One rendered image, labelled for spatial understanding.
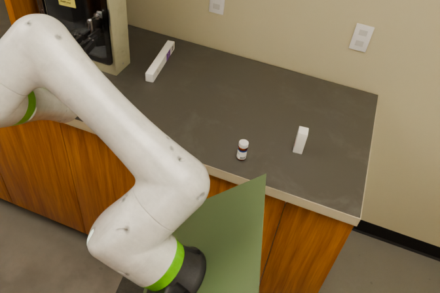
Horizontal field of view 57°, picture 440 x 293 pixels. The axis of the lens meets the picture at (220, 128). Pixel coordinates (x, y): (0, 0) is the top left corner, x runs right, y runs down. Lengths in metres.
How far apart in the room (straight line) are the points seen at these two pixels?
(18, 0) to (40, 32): 0.92
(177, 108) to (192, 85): 0.16
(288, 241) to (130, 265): 0.81
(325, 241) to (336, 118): 0.48
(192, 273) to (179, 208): 0.18
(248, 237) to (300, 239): 0.63
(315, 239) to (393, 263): 1.05
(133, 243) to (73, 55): 0.39
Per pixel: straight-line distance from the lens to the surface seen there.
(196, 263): 0.96
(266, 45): 1.88
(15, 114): 0.98
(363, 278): 2.40
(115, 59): 1.71
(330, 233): 1.48
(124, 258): 0.88
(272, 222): 1.51
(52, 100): 1.17
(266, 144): 1.47
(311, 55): 1.86
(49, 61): 0.86
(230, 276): 0.91
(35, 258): 2.35
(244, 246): 0.93
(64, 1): 1.70
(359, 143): 1.59
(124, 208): 0.86
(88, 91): 0.84
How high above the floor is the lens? 1.94
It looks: 42 degrees down
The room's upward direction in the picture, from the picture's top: 7 degrees clockwise
